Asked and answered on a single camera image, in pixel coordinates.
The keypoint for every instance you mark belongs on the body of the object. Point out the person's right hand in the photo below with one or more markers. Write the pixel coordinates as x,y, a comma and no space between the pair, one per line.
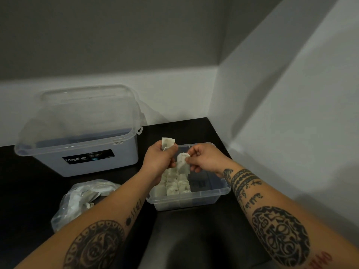
209,159

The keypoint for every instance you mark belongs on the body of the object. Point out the person's left hand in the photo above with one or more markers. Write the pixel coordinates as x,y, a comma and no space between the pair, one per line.
155,162

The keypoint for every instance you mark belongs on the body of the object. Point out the rows of white tea bags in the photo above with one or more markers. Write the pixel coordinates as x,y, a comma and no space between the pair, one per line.
172,187

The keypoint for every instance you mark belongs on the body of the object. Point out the small clear plastic bin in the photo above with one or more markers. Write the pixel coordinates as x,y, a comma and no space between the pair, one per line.
202,200

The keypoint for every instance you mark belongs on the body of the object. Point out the clear plastic bag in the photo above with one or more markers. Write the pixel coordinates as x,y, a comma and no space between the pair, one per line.
60,218

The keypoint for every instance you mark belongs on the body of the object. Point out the person's right forearm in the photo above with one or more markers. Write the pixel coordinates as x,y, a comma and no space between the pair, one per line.
286,226

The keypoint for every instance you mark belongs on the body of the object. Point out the person's left forearm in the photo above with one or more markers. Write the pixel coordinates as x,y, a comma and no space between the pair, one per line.
92,229

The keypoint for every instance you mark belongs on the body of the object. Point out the clear storage box lid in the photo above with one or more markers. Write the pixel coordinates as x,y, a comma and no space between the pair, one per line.
84,112

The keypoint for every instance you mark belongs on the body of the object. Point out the large clear storage box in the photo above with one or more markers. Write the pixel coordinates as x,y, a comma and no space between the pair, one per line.
50,165

